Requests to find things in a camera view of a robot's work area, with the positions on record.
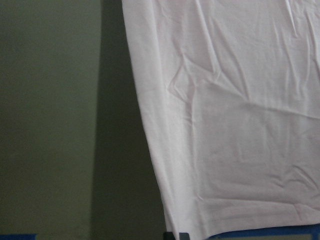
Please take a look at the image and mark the pink Snoopy t-shirt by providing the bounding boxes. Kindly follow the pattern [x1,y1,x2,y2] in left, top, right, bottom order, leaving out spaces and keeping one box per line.
[122,0,320,240]

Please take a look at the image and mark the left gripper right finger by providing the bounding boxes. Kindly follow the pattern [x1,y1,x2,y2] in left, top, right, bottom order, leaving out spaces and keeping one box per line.
[179,232,190,240]

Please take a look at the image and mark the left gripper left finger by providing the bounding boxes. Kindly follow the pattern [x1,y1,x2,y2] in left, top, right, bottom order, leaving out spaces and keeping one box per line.
[162,231,175,240]

